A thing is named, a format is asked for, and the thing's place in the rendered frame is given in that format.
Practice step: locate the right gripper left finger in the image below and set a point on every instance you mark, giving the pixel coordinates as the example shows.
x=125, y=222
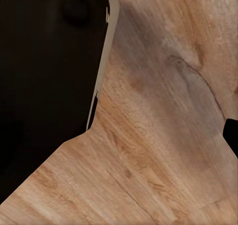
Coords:
x=12, y=134

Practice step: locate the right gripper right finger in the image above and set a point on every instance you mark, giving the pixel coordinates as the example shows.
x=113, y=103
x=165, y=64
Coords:
x=230, y=134

